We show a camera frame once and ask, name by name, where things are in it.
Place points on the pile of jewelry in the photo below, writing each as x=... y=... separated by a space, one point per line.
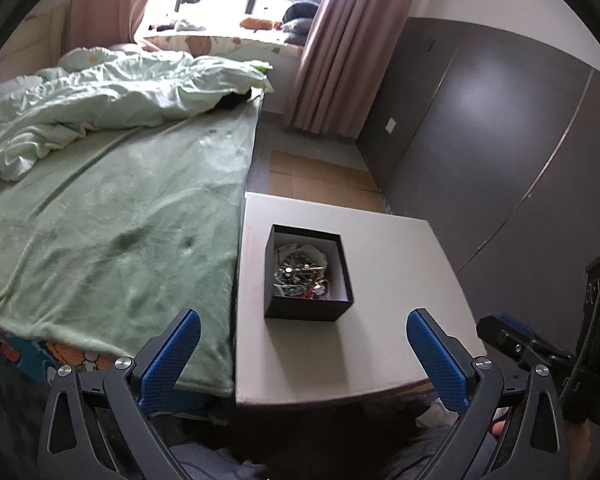
x=300 y=272

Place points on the printed window seat cushion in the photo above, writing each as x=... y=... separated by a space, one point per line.
x=205 y=44

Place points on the cartoon printed mattress cover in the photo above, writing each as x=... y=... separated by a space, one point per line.
x=55 y=355

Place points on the person's dark trousers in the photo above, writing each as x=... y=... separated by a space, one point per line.
x=305 y=440

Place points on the black jewelry box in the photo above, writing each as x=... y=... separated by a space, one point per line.
x=305 y=310

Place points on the bed with green sheet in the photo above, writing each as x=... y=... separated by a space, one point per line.
x=130 y=230

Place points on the flattened cardboard sheets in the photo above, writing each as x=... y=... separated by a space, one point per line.
x=320 y=180

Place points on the small green item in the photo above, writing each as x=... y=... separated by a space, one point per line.
x=260 y=67

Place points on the person's right forearm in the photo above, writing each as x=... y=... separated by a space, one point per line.
x=576 y=450

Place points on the dark blue pillow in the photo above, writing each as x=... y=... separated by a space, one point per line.
x=302 y=22

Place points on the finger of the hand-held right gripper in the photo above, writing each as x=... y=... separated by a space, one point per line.
x=510 y=332

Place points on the light green duvet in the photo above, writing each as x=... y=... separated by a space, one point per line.
x=105 y=95

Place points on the white wall socket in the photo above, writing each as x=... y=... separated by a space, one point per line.
x=391 y=125

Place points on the orange plush toy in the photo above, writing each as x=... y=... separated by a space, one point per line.
x=257 y=23

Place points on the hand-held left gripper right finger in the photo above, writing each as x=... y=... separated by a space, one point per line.
x=437 y=355

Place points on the pink curtain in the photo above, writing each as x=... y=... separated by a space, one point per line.
x=340 y=50
x=110 y=5

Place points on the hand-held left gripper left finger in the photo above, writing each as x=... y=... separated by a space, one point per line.
x=170 y=355

